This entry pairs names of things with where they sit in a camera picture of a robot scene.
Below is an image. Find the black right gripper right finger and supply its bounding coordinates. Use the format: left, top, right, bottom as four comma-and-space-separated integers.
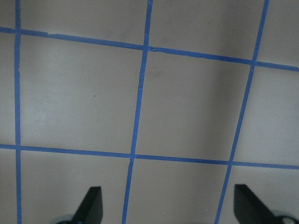
234, 184, 280, 224

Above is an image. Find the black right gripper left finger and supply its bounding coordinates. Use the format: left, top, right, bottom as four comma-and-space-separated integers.
70, 186, 103, 224

